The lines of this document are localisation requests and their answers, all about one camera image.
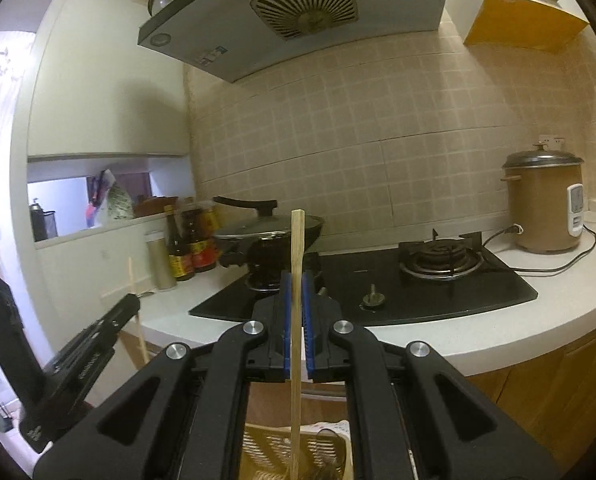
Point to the grey range hood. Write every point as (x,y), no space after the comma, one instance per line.
(298,10)

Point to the wooden chopstick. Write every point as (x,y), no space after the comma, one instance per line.
(297,245)
(132,275)

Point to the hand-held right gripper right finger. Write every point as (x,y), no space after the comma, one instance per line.
(308,320)

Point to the patterned white bag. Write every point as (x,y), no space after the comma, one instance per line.
(113,200)

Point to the black gas stove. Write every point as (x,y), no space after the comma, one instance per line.
(427,285)

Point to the wooden cabinet door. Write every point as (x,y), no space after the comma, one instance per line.
(577,400)
(507,370)

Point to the white and yellow wall cabinet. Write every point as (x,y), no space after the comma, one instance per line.
(507,5)

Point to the dark thermos flask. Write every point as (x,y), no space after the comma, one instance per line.
(37,222)

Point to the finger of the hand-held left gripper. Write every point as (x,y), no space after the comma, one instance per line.
(98,345)

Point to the white canister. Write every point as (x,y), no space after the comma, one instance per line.
(160,265)

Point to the brown rice cooker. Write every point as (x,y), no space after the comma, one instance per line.
(537,210)

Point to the glass wok lid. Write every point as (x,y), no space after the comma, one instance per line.
(258,225)

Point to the dark soy sauce bottle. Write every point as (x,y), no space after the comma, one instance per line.
(178,255)

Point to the white wall socket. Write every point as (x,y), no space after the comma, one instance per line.
(552,140)

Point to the yellow plastic utensil basket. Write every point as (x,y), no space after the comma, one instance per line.
(268,452)

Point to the black mesh holder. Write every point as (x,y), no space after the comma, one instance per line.
(51,224)

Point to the yellow condiment bottle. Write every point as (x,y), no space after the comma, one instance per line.
(212,222)

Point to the black wok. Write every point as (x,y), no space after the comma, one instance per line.
(308,227)

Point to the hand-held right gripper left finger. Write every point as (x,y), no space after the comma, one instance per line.
(288,320)

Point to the red label sauce bottle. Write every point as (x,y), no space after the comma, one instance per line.
(200,250)

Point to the brown wooden box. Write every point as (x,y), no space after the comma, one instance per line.
(155,206)

